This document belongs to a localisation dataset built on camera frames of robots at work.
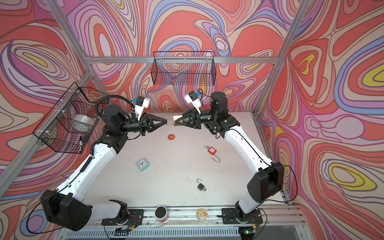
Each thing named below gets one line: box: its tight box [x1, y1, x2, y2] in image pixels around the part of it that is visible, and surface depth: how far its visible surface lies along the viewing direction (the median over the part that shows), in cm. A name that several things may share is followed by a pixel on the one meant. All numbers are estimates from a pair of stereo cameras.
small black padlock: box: [196, 178, 205, 191], surface depth 85 cm
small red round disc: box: [167, 134, 175, 141], surface depth 107 cm
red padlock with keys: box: [203, 145, 221, 163], surface depth 98 cm
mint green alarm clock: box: [136, 158, 150, 172], surface depth 91 cm
